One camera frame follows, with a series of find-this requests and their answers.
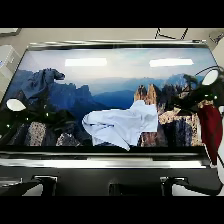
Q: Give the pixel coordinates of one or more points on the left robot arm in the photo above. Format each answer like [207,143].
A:
[15,105]

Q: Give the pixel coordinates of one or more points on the white garment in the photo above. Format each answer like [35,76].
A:
[120,125]

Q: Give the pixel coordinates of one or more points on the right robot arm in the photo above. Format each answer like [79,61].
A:
[210,77]

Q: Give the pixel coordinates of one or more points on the blue-grey garment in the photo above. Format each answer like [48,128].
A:
[40,83]

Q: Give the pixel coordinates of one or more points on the red garment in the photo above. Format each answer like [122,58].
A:
[210,128]

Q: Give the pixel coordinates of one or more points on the silver frame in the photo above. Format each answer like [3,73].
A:
[100,163]

